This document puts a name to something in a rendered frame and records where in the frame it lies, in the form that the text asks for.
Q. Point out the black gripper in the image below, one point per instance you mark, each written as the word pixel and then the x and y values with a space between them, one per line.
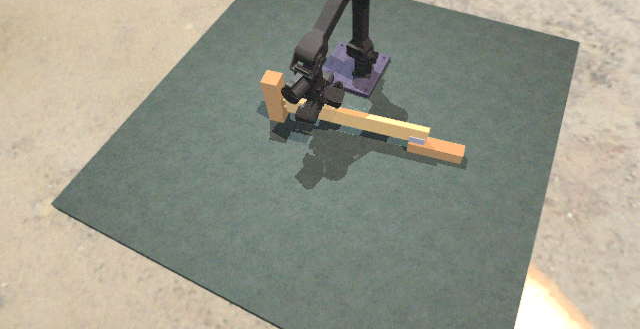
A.
pixel 309 111

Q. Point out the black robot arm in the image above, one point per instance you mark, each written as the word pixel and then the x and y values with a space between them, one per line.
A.
pixel 313 47

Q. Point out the long wooden rail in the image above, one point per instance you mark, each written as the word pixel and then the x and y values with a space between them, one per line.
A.
pixel 369 122

